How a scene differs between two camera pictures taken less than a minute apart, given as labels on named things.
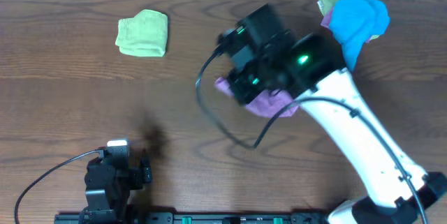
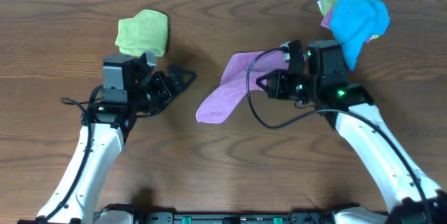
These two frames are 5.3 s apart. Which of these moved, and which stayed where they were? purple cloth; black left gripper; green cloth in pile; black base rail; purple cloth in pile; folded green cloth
Moved: purple cloth; black left gripper
Stayed: purple cloth in pile; black base rail; folded green cloth; green cloth in pile
